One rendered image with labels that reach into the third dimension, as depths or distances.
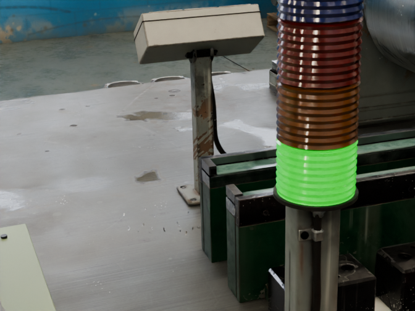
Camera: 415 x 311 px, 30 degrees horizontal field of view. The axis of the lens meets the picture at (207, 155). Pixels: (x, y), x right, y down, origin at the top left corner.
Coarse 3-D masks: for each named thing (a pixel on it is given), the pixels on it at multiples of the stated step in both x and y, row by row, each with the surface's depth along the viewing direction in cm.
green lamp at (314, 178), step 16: (352, 144) 56; (288, 160) 56; (304, 160) 55; (320, 160) 55; (336, 160) 55; (352, 160) 56; (288, 176) 56; (304, 176) 55; (320, 176) 55; (336, 176) 55; (352, 176) 57; (288, 192) 57; (304, 192) 56; (320, 192) 56; (336, 192) 56; (352, 192) 57
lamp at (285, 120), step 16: (288, 96) 54; (304, 96) 53; (320, 96) 53; (336, 96) 53; (352, 96) 54; (288, 112) 55; (304, 112) 54; (320, 112) 53; (336, 112) 54; (352, 112) 55; (288, 128) 55; (304, 128) 54; (320, 128) 54; (336, 128) 54; (352, 128) 55; (288, 144) 55; (304, 144) 55; (320, 144) 54; (336, 144) 55
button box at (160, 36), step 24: (144, 24) 104; (168, 24) 105; (192, 24) 106; (216, 24) 107; (240, 24) 108; (144, 48) 105; (168, 48) 105; (192, 48) 107; (216, 48) 109; (240, 48) 111
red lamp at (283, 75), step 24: (288, 24) 52; (312, 24) 52; (336, 24) 51; (360, 24) 53; (288, 48) 53; (312, 48) 52; (336, 48) 52; (360, 48) 54; (288, 72) 54; (312, 72) 52; (336, 72) 52; (360, 72) 54
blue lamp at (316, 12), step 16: (288, 0) 52; (304, 0) 51; (320, 0) 51; (336, 0) 51; (352, 0) 51; (288, 16) 52; (304, 16) 51; (320, 16) 51; (336, 16) 51; (352, 16) 52
